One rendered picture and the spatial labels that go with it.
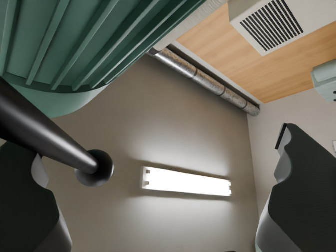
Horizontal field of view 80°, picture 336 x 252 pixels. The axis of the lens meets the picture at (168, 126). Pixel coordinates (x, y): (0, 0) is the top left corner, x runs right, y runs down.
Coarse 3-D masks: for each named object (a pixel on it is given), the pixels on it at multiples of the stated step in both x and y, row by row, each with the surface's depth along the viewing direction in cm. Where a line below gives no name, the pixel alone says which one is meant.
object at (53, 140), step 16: (0, 80) 5; (0, 96) 5; (16, 96) 5; (0, 112) 5; (16, 112) 5; (32, 112) 6; (0, 128) 5; (16, 128) 6; (32, 128) 6; (48, 128) 7; (16, 144) 7; (32, 144) 7; (48, 144) 8; (64, 144) 9; (64, 160) 10; (80, 160) 12; (96, 160) 17; (80, 176) 18; (96, 176) 18
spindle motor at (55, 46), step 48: (0, 0) 9; (48, 0) 9; (96, 0) 9; (144, 0) 9; (192, 0) 11; (0, 48) 12; (48, 48) 12; (96, 48) 12; (144, 48) 14; (48, 96) 17
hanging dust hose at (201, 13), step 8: (208, 0) 143; (216, 0) 141; (224, 0) 141; (200, 8) 148; (208, 8) 147; (216, 8) 149; (192, 16) 154; (200, 16) 154; (184, 24) 162; (192, 24) 161; (176, 32) 170; (184, 32) 172; (160, 40) 180; (168, 40) 179; (160, 48) 188
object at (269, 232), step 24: (288, 144) 9; (312, 144) 9; (288, 168) 8; (312, 168) 8; (288, 192) 7; (312, 192) 7; (264, 216) 6; (288, 216) 6; (312, 216) 6; (264, 240) 6; (288, 240) 5; (312, 240) 5
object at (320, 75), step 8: (320, 64) 171; (328, 64) 165; (312, 72) 185; (320, 72) 168; (328, 72) 165; (312, 80) 184; (320, 80) 172; (328, 80) 174; (320, 88) 181; (328, 88) 181; (328, 96) 196
